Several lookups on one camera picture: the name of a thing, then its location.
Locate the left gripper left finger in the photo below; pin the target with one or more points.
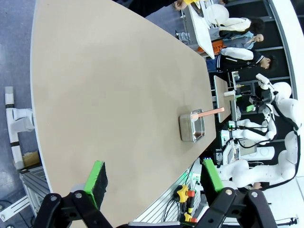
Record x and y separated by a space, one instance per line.
93 180

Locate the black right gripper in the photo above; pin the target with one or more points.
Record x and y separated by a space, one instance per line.
266 96

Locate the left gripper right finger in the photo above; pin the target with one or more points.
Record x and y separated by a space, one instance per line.
211 178

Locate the pink silicone spatula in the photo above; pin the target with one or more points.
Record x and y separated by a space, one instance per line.
209 113

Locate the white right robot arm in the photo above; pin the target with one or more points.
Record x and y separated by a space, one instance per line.
287 166

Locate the white neighbouring robot arm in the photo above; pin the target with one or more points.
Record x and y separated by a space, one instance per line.
266 135
251 123

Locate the person hand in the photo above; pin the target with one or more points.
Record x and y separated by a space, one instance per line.
181 4

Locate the white box with green lights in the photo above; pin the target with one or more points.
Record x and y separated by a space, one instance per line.
196 173

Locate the yellow emergency stop box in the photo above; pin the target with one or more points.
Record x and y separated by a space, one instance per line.
181 192
188 217

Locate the seated person dark hair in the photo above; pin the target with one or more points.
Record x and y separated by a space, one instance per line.
251 186

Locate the person in varsity jacket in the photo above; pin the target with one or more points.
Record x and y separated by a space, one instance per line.
237 57

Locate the slotted aluminium mounting plate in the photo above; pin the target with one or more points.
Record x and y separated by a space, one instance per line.
164 197

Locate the rectangular stainless steel tray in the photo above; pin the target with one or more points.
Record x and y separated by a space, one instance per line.
185 128

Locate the person in light blue jacket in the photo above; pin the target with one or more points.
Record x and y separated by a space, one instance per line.
237 42

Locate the orange bag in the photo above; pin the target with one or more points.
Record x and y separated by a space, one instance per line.
217 45

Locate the cardboard box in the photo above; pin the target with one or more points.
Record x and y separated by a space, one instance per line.
31 159

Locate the person in cream jacket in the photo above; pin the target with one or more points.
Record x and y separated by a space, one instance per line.
237 23

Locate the white table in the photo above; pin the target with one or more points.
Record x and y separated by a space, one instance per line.
202 31

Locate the black stand with device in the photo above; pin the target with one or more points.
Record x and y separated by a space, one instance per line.
287 221

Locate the white round chair back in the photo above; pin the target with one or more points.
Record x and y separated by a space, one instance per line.
216 13

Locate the person in black clothing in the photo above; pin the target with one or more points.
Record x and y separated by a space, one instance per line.
154 6

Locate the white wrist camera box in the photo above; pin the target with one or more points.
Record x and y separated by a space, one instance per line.
262 79

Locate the aluminium extrusion frame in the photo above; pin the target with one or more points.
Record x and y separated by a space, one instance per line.
33 187

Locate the white metal bracket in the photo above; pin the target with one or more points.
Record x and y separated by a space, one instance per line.
14 209

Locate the white pipe post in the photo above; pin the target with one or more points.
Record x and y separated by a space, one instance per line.
14 133

